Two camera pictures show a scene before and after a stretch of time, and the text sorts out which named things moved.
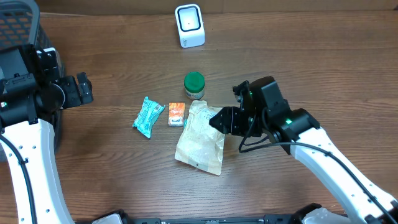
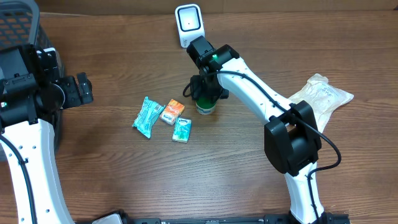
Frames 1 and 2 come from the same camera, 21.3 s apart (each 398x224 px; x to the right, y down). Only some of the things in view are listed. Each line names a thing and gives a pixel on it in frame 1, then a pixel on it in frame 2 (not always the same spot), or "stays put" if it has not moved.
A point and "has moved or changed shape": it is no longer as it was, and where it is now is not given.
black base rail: [239, 220] stays put
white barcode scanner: [190, 25] stays put
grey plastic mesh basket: [20, 25] stays put
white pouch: [201, 144] -> [321, 98]
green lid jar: [194, 83] has moved or changed shape
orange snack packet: [176, 114] has moved or changed shape
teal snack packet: [148, 112] stays put
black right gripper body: [237, 122] -> [203, 88]
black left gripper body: [73, 96] stays put
